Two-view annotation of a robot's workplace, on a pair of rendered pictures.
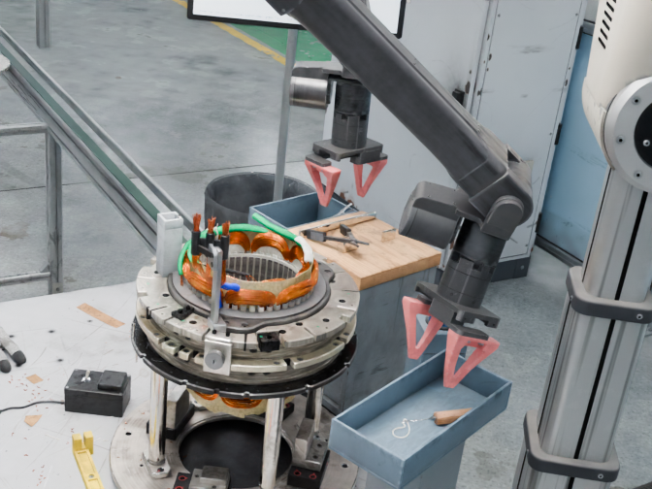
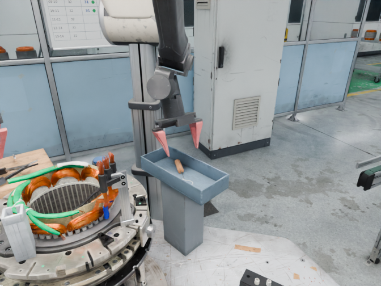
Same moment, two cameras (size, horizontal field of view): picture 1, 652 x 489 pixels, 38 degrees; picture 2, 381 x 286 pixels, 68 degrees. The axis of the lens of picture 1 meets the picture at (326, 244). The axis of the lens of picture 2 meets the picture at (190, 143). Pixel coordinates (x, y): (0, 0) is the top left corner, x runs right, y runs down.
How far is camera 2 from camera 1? 107 cm
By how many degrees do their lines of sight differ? 73
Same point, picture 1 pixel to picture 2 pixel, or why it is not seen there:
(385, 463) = (223, 183)
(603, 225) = (149, 72)
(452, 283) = (180, 108)
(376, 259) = (38, 167)
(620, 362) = not seen: hidden behind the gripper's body
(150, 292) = (60, 263)
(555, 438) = not seen: hidden behind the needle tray
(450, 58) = not seen: outside the picture
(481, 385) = (159, 156)
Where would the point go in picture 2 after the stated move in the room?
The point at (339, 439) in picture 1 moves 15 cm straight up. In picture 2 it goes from (205, 196) to (207, 141)
